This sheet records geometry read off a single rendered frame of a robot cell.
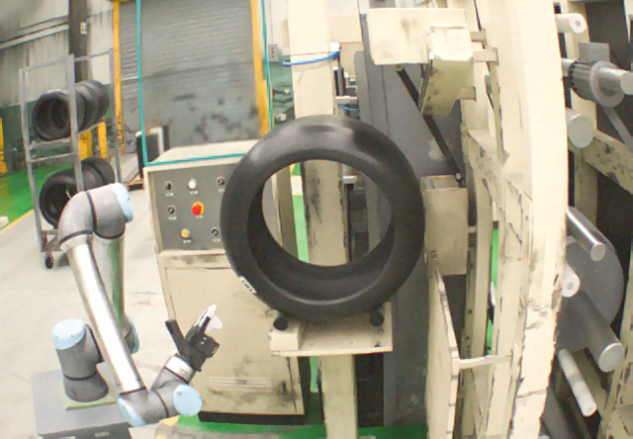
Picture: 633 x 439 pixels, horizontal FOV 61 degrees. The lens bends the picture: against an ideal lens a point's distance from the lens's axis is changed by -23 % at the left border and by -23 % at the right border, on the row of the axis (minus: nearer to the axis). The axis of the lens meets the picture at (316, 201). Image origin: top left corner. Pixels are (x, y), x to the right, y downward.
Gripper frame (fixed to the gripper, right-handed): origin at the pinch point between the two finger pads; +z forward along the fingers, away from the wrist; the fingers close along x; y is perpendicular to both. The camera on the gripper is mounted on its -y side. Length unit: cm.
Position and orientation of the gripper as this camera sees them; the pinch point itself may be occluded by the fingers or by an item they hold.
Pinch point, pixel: (211, 307)
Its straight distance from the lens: 190.2
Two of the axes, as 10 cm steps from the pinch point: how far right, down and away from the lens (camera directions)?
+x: 5.0, -1.7, -8.5
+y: 7.2, 6.3, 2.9
